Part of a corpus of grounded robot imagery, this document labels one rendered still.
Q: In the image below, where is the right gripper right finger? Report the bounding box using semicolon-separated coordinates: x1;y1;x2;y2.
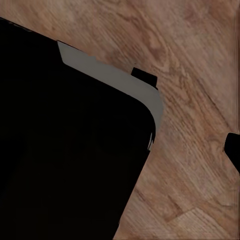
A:
224;133;240;173

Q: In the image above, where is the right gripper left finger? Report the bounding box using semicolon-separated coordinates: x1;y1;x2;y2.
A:
0;133;26;193

